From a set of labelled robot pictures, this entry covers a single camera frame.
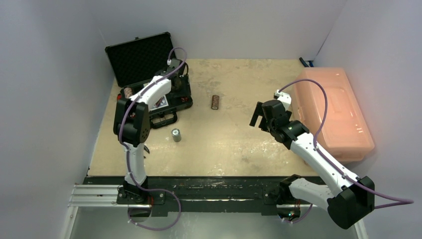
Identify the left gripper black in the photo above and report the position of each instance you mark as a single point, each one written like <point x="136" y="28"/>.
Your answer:
<point x="185" y="91"/>

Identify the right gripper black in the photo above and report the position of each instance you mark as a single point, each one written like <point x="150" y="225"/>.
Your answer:
<point x="261" y="114"/>

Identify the brown poker chip stack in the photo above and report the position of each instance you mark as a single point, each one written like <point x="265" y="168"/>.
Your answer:
<point x="215" y="102"/>

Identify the grey poker chip stack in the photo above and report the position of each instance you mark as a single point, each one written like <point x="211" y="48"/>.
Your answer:
<point x="176" y="135"/>

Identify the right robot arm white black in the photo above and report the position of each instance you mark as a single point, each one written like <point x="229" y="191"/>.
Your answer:
<point x="344" y="195"/>

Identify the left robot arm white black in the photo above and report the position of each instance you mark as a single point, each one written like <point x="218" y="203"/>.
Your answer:
<point x="143" y="107"/>

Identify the black poker set case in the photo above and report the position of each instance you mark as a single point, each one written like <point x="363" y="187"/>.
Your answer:
<point x="136" y="62"/>

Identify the card deck lower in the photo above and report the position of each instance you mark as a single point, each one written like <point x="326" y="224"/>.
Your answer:
<point x="161" y="103"/>

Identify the pink chip stack in case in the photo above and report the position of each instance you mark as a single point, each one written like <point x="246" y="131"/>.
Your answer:
<point x="127" y="92"/>

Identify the black pliers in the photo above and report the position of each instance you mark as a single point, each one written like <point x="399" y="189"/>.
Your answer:
<point x="146" y="149"/>

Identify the pink translucent plastic storage box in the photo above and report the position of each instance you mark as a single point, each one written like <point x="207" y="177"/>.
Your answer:
<point x="345" y="134"/>

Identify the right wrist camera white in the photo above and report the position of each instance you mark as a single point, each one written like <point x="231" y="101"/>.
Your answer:
<point x="284" y="98"/>

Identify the blue clamp at wall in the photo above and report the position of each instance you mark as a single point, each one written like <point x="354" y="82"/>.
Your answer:
<point x="306" y="63"/>

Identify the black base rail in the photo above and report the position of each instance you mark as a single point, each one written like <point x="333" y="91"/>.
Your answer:
<point x="266" y="195"/>

